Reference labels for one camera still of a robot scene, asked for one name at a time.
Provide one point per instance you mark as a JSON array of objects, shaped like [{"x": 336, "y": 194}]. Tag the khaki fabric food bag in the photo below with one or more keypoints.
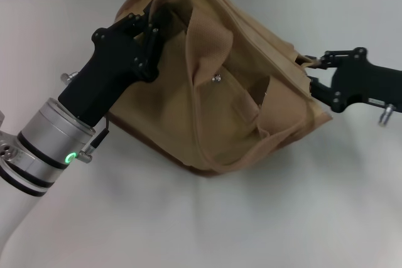
[{"x": 226, "y": 108}]

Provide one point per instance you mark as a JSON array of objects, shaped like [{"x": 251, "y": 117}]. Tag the right gripper metal connector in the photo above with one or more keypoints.
[{"x": 387, "y": 114}]

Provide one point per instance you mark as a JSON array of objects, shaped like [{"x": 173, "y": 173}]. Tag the gripper metal connector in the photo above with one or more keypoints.
[
  {"x": 387, "y": 114},
  {"x": 70, "y": 77}
]

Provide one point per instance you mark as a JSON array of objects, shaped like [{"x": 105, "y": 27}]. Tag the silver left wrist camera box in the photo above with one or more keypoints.
[{"x": 6, "y": 152}]

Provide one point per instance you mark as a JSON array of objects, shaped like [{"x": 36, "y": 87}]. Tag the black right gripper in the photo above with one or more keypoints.
[{"x": 367, "y": 83}]

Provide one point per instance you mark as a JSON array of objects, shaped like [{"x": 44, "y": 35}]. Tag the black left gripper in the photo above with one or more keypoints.
[{"x": 110, "y": 61}]

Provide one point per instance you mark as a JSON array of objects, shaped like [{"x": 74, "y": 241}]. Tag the left gripper metal connector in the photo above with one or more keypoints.
[{"x": 70, "y": 77}]

